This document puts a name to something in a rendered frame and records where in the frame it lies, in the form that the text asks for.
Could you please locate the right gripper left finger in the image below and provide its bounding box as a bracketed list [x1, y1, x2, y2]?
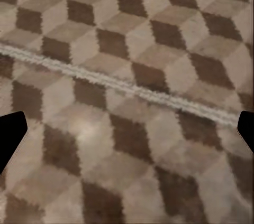
[0, 111, 28, 174]

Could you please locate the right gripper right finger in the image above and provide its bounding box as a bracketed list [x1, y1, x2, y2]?
[237, 111, 254, 152]

